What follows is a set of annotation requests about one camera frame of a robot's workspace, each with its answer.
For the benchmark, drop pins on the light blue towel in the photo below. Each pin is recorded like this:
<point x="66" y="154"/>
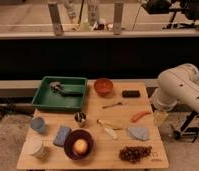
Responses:
<point x="138" y="133"/>

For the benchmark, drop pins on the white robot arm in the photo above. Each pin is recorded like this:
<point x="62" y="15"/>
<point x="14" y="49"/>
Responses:
<point x="177" y="85"/>

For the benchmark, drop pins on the red bowl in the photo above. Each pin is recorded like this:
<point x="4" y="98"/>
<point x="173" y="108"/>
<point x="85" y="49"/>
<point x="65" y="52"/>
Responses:
<point x="103" y="86"/>

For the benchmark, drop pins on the orange ball in bowl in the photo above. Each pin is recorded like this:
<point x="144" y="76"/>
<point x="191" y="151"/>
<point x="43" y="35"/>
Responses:
<point x="80" y="146"/>

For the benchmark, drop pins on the dark brown bowl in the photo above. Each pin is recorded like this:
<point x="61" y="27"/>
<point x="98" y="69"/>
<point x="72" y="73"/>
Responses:
<point x="72" y="138"/>

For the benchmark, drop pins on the wooden spoon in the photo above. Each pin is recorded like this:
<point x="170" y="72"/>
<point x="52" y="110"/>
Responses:
<point x="112" y="105"/>

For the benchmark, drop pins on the black rectangular block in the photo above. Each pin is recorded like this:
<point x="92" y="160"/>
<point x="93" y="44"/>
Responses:
<point x="130" y="94"/>

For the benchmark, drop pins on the small metal cup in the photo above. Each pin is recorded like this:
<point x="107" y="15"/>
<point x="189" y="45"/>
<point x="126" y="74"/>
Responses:
<point x="80" y="118"/>

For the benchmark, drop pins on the green plastic tray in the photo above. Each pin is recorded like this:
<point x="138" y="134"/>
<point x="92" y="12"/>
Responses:
<point x="47" y="100"/>

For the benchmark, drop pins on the grey tool in tray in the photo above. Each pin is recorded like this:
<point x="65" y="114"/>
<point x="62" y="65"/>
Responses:
<point x="57" y="87"/>

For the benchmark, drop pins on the orange carrot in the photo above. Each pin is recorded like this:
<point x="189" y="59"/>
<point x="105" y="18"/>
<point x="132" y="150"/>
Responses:
<point x="139" y="115"/>

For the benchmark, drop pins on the blue sponge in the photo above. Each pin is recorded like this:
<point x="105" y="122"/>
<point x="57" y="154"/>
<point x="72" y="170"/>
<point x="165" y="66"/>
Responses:
<point x="61" y="136"/>

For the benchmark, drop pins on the blue cup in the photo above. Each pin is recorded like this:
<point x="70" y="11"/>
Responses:
<point x="38" y="125"/>

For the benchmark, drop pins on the bunch of dark grapes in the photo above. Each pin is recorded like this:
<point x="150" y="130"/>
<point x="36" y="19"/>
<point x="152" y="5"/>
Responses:
<point x="134" y="154"/>

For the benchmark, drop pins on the white stacked cups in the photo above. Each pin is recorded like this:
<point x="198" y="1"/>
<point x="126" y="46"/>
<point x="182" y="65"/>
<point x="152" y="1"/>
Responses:
<point x="34" y="147"/>

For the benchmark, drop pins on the black camera on stand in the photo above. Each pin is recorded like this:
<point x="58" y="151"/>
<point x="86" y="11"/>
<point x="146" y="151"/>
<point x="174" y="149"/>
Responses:
<point x="189" y="8"/>

